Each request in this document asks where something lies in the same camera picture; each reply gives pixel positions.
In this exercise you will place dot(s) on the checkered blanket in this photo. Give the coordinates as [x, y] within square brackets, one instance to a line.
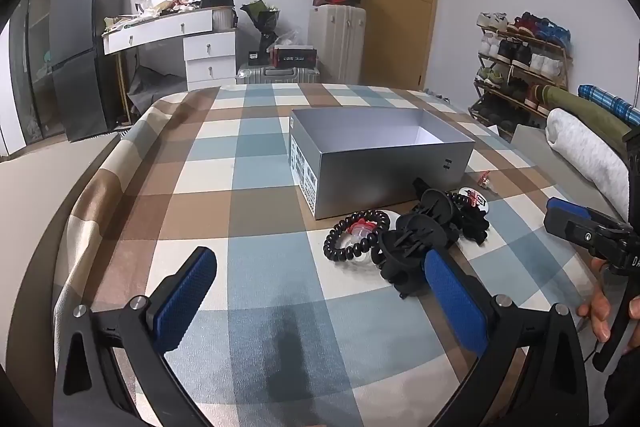
[250, 157]

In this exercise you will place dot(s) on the pile of desk clutter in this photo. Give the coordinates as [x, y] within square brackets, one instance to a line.
[150, 12]

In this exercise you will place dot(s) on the blue plaid cloth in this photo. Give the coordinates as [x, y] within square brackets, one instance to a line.
[607, 99]

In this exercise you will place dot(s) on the rolled white blanket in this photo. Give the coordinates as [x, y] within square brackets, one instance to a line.
[585, 147]

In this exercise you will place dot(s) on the black hair claw clip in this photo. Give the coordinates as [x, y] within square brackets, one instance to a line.
[436, 204]
[410, 237]

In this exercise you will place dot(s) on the shoe rack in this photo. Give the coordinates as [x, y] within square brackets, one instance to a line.
[520, 41]

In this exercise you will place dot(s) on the white vanity desk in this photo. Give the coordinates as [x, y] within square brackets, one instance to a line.
[160, 29]

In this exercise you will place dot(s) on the dark wrapped bouquet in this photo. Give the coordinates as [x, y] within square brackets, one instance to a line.
[262, 19]

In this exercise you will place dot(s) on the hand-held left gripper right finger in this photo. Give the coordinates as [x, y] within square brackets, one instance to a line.
[455, 302]

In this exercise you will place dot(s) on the small red ornament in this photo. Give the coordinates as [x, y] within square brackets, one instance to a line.
[484, 181]

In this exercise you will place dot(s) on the dark cloth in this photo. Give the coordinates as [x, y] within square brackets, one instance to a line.
[155, 89]

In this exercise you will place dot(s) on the silver suitcase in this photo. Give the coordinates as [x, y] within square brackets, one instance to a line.
[280, 75]

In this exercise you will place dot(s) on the white round badge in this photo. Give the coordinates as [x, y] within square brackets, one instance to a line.
[478, 202]

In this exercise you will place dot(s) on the rolled green blanket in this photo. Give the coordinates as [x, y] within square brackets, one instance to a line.
[580, 104]

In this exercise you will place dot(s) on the white drawer unit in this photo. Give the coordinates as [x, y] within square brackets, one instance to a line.
[210, 57]

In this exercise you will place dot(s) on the person's right hand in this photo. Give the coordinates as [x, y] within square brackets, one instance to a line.
[600, 312]

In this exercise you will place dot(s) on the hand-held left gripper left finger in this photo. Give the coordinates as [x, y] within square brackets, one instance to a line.
[185, 302]

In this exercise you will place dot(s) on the glass door cabinet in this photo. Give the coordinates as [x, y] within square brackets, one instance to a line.
[35, 57]

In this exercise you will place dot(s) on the white ribbed bin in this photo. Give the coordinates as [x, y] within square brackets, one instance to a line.
[224, 19]

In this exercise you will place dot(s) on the dark grey fridge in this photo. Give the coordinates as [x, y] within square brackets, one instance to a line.
[85, 32]

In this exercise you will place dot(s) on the rows of shoes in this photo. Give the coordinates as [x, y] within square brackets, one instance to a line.
[520, 57]

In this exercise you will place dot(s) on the white suitcase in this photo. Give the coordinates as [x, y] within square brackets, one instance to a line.
[336, 44]

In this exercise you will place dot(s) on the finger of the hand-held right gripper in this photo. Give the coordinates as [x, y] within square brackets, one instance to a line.
[570, 219]

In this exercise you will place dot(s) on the black red flat box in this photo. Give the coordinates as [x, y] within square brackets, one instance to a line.
[294, 57]

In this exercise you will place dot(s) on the silver cardboard box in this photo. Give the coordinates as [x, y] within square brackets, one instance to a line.
[380, 177]

